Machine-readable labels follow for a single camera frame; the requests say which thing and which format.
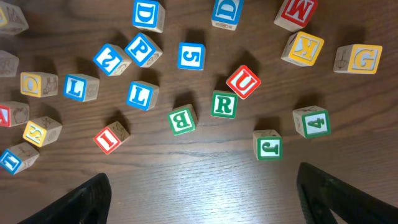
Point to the green J block bottom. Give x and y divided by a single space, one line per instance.
267 145

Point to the blue D block left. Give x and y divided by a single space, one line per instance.
148 15

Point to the yellow S block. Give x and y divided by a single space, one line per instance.
42 131

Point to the red A block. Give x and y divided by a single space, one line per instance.
14 113

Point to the yellow block top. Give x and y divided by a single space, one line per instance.
13 21

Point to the blue T block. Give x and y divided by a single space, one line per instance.
18 158

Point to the green R block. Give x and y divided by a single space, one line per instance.
224 104

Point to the green B block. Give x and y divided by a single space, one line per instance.
182 119

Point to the blue L block left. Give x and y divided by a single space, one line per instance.
81 87

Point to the yellow O block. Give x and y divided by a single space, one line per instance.
39 84

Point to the red M block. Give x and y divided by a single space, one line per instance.
295 14

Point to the yellow G block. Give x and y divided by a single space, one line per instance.
357 59

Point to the blue 5 block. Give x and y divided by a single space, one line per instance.
191 56

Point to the green 4 block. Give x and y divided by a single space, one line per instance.
312 121

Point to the blue D block right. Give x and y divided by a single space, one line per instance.
226 14

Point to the yellow K block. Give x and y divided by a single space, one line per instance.
302 49

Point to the blue l block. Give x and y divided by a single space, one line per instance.
142 95
81 87

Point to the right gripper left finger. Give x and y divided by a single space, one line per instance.
88 203

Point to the blue d block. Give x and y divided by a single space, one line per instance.
148 15
226 14

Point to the red U block right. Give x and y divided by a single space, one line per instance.
243 82

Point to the blue P block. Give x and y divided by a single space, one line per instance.
143 50

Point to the blue L block right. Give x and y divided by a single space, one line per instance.
142 95

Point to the red I block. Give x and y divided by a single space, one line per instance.
111 137

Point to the blue 2 block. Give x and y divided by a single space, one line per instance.
112 60

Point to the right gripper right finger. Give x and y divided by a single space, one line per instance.
321 195

